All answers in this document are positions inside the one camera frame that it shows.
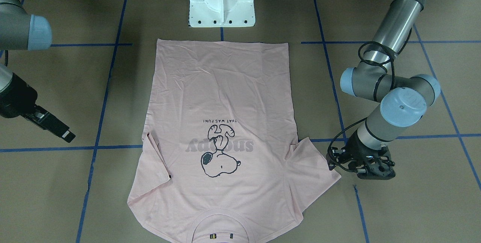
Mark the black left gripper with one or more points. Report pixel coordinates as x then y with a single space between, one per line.
357 150

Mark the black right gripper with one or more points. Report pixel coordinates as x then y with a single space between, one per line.
17 101

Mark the pink Snoopy t-shirt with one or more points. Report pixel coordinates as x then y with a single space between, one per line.
221 161

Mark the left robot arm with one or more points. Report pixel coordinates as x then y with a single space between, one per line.
402 101

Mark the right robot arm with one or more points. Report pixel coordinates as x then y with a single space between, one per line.
22 31

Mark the white camera pole base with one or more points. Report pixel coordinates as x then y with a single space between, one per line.
221 13

